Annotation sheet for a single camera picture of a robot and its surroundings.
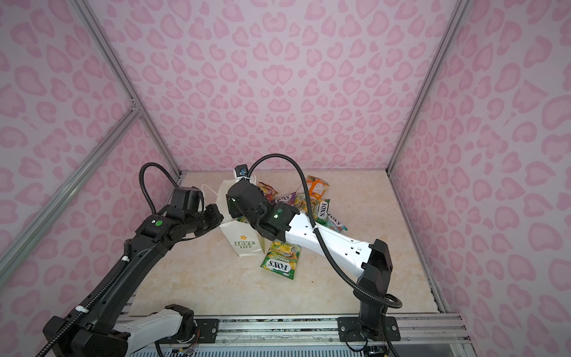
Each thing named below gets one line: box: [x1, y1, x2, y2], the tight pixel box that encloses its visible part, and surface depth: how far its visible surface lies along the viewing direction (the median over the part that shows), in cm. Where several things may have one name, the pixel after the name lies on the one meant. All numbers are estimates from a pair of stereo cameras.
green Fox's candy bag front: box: [260, 240, 302, 281], surface depth 88 cm
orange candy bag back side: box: [305, 175, 331, 200], surface depth 112 cm
